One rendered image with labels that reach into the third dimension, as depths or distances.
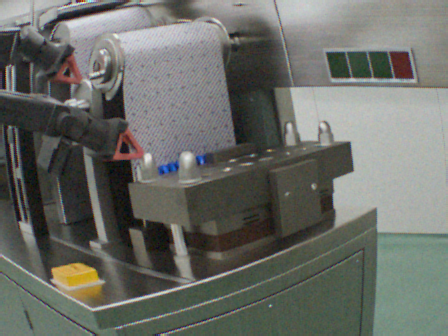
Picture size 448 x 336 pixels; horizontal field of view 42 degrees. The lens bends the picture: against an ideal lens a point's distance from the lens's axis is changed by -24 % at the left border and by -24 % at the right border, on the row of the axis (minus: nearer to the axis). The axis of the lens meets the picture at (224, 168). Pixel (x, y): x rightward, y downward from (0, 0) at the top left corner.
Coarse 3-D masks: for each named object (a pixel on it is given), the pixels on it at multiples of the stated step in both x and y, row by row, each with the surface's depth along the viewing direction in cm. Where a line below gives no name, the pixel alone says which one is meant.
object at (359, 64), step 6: (348, 54) 124; (354, 54) 123; (360, 54) 122; (354, 60) 123; (360, 60) 122; (366, 60) 121; (354, 66) 124; (360, 66) 123; (366, 66) 121; (354, 72) 124; (360, 72) 123; (366, 72) 122
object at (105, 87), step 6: (210, 24) 142; (216, 30) 141; (102, 42) 128; (108, 42) 126; (222, 42) 141; (96, 48) 130; (102, 48) 129; (108, 48) 126; (114, 48) 125; (222, 48) 141; (114, 54) 125; (222, 54) 141; (114, 60) 125; (114, 66) 126; (114, 72) 126; (114, 78) 126; (102, 84) 130; (108, 84) 128; (102, 90) 130; (108, 90) 129
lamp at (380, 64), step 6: (372, 54) 119; (378, 54) 118; (384, 54) 116; (372, 60) 120; (378, 60) 118; (384, 60) 117; (372, 66) 120; (378, 66) 119; (384, 66) 117; (378, 72) 119; (384, 72) 118; (390, 72) 117
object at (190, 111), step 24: (192, 72) 136; (216, 72) 139; (144, 96) 129; (168, 96) 132; (192, 96) 136; (216, 96) 139; (144, 120) 129; (168, 120) 132; (192, 120) 136; (216, 120) 139; (144, 144) 129; (168, 144) 133; (192, 144) 136; (216, 144) 139
